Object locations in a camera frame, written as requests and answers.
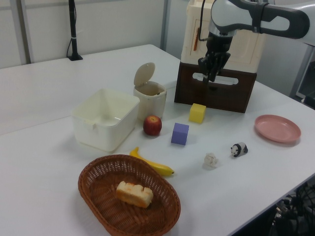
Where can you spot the cream plastic bin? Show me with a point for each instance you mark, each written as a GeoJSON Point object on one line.
{"type": "Point", "coordinates": [98, 132]}

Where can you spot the yellow foam cube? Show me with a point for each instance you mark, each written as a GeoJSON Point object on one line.
{"type": "Point", "coordinates": [197, 113]}

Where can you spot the brown wicker basket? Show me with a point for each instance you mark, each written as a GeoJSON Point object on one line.
{"type": "Point", "coordinates": [103, 209]}

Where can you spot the yellow banana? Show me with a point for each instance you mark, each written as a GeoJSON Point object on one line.
{"type": "Point", "coordinates": [157, 167]}

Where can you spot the black white panda toy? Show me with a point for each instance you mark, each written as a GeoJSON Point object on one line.
{"type": "Point", "coordinates": [239, 149]}

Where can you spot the white mini trash can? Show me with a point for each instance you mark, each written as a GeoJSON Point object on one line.
{"type": "Point", "coordinates": [150, 105]}

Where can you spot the dark brown wooden box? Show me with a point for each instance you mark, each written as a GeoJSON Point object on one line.
{"type": "Point", "coordinates": [221, 100]}

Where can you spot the pink round plate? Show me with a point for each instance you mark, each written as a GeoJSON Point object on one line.
{"type": "Point", "coordinates": [277, 127]}

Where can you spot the black pole stand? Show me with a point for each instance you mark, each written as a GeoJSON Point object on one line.
{"type": "Point", "coordinates": [73, 37]}

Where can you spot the purple foam cube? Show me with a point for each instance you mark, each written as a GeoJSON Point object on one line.
{"type": "Point", "coordinates": [180, 134]}

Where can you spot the toasted bread loaf piece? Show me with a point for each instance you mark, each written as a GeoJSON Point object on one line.
{"type": "Point", "coordinates": [134, 195]}

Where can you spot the crumpled white paper ball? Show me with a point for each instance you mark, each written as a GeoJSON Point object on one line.
{"type": "Point", "coordinates": [210, 161]}

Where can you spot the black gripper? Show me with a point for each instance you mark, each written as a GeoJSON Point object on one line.
{"type": "Point", "coordinates": [216, 56]}

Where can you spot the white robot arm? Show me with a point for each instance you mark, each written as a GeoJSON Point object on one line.
{"type": "Point", "coordinates": [246, 12]}

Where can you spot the red apple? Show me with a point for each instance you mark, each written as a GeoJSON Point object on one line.
{"type": "Point", "coordinates": [152, 126]}

